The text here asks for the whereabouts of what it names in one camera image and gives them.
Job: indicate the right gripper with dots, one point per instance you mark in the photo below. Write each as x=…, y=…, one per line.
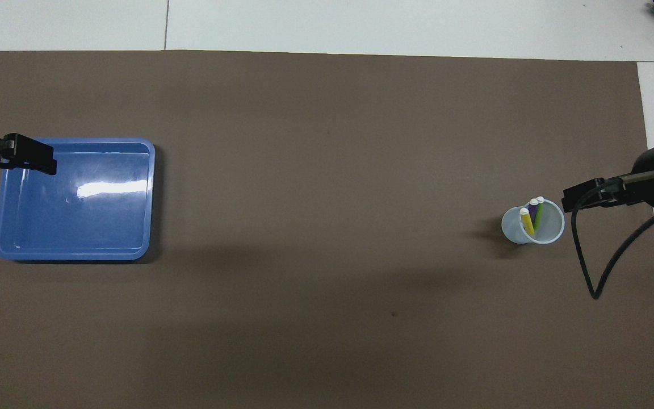
x=652, y=190

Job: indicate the yellow pen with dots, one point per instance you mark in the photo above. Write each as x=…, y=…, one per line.
x=527, y=222

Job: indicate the blue plastic tray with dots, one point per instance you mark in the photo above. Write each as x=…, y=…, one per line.
x=77, y=221

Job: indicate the translucent plastic cup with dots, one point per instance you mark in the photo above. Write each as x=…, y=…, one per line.
x=513, y=228

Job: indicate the purple pen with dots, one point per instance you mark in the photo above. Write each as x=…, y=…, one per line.
x=532, y=211

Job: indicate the green pen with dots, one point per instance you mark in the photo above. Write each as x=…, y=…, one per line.
x=539, y=213

